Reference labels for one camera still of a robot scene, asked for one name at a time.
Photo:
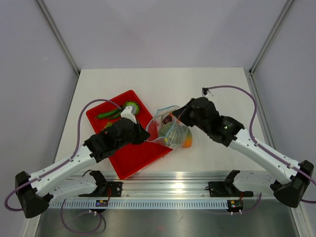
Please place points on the aluminium frame post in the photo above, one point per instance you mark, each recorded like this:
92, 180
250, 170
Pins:
272, 35
55, 31

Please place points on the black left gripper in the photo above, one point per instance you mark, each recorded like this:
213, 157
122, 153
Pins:
141, 134

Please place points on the red plastic tray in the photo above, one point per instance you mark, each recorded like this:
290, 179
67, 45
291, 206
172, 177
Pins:
131, 158

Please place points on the left controller board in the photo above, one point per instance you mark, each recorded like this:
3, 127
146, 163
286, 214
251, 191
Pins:
101, 203

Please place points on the orange fruit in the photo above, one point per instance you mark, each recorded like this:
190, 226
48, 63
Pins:
188, 143

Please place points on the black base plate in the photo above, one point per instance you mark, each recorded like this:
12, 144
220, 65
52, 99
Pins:
218, 189
111, 189

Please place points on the long green chili pepper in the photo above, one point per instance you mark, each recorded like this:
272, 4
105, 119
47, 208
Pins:
108, 114

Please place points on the right aluminium frame post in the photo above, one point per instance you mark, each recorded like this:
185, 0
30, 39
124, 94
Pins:
272, 35

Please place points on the green orange mango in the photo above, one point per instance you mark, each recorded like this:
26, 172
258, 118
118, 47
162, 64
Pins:
185, 133

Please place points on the controller board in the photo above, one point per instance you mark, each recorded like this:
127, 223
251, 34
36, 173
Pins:
236, 203
101, 203

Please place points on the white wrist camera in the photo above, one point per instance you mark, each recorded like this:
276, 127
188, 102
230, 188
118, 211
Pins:
127, 114
206, 92

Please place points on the right controller board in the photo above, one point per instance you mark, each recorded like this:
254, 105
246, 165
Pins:
236, 203

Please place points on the white slotted cable duct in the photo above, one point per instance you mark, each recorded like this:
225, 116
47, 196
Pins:
81, 203

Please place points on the short green chili pepper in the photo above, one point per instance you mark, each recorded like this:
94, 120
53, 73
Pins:
114, 117

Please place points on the dark purple passion fruit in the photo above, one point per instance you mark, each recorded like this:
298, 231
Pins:
166, 120

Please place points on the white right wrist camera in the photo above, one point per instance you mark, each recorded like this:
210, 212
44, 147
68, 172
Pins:
206, 92

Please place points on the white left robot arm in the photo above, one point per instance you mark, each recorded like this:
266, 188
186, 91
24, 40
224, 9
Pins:
37, 191

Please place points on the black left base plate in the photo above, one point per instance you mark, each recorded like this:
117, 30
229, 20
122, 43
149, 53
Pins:
111, 189

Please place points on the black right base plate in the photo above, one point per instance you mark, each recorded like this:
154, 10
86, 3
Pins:
218, 189

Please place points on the small green striped watermelon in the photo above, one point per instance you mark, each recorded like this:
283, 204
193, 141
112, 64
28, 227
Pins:
136, 108

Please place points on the clear zip top bag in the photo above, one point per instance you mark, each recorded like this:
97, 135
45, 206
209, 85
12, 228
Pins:
155, 124

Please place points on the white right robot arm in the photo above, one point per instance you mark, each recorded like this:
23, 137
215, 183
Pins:
291, 176

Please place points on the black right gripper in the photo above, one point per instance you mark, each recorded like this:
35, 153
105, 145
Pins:
182, 113

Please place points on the left aluminium frame post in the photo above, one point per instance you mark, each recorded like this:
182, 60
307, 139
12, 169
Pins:
55, 31

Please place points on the netted green cantaloupe melon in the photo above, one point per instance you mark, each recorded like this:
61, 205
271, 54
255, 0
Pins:
171, 134

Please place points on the aluminium mounting rail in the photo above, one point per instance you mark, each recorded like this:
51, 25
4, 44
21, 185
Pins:
189, 185

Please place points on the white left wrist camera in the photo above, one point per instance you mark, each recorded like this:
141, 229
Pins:
127, 114

